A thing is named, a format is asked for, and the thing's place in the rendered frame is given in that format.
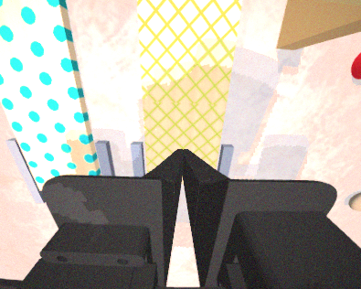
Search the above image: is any yellow crosshatched strip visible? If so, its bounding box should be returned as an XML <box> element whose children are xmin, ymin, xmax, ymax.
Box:
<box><xmin>137</xmin><ymin>0</ymin><xmax>242</xmax><ymax>173</ymax></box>

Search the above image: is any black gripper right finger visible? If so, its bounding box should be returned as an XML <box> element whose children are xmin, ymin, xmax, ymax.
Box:
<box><xmin>183</xmin><ymin>149</ymin><xmax>338</xmax><ymax>287</ymax></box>

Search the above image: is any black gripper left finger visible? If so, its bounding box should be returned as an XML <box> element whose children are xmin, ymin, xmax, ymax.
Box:
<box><xmin>42</xmin><ymin>149</ymin><xmax>184</xmax><ymax>286</ymax></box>

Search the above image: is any white strip with cyan polka dots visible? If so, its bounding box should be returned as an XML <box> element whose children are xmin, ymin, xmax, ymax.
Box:
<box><xmin>0</xmin><ymin>0</ymin><xmax>101</xmax><ymax>190</ymax></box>

